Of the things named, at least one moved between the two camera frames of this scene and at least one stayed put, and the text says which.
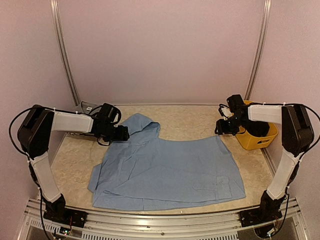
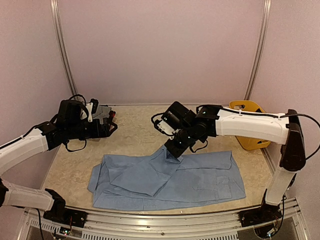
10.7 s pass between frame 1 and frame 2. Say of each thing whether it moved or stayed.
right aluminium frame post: stayed
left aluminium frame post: stayed
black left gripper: moved
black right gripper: moved
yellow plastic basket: stayed
